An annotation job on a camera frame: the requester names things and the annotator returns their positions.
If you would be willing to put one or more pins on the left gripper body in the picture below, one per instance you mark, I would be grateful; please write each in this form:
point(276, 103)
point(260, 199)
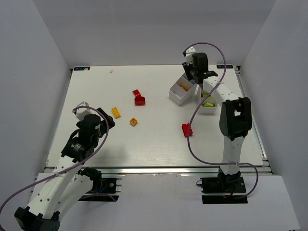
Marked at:
point(107, 118)

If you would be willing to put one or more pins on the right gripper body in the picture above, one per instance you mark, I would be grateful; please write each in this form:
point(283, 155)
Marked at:
point(188, 72)

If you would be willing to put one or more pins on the lime printed lego brick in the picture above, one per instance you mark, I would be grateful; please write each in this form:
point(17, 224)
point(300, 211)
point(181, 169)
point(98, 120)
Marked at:
point(205, 95)

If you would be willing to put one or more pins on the lime long lego brick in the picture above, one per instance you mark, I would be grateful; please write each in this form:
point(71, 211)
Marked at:
point(208, 104)

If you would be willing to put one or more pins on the orange printed round lego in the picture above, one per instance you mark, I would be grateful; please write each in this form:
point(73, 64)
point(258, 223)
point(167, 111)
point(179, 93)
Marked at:
point(185, 87)

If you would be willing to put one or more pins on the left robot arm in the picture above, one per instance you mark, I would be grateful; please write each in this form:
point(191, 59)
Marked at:
point(69, 180)

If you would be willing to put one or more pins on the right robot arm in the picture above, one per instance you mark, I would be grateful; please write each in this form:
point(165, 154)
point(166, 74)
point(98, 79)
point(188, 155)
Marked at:
point(235, 117)

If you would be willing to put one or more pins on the tilted white divided container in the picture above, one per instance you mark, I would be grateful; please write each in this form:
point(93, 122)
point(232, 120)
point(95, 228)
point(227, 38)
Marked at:
point(177, 94)

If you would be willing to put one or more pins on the yellow long lego brick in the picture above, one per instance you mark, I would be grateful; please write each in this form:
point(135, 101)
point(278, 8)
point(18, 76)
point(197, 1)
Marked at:
point(116, 112)

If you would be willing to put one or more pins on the right blue table label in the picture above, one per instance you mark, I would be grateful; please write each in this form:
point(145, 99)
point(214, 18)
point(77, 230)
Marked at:
point(228, 66)

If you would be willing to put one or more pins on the blue table label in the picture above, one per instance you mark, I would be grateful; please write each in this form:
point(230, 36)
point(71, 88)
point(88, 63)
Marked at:
point(228, 66)
point(81, 68)

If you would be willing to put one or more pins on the orange small lego brick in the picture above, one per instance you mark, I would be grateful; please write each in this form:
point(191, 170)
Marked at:
point(133, 122)

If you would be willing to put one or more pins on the upright white divided container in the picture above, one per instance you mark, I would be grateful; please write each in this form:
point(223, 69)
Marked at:
point(206, 110)

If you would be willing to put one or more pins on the red rounded lego piece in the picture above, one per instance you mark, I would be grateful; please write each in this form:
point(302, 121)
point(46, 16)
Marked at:
point(139, 100)

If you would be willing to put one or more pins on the small red lego brick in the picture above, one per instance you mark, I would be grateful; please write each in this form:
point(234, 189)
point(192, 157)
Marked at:
point(136, 93)

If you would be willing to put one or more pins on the large red lego brick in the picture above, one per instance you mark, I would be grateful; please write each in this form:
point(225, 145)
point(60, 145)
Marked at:
point(187, 130)

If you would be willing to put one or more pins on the left blue table label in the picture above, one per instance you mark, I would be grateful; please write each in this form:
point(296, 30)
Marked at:
point(81, 68)

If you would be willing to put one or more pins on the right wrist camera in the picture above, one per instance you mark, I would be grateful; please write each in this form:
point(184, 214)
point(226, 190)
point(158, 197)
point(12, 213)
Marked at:
point(188, 54)

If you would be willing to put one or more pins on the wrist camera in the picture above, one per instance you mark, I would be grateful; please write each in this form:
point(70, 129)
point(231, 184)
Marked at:
point(82, 111)
point(188, 54)

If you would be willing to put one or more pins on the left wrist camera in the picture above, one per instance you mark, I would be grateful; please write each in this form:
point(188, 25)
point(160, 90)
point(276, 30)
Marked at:
point(82, 111)

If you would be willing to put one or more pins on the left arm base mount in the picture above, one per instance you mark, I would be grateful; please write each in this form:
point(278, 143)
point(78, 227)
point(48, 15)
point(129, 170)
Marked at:
point(105, 188)

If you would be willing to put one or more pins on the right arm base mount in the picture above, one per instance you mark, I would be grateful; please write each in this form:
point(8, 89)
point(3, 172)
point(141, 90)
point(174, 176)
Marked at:
point(215, 192)

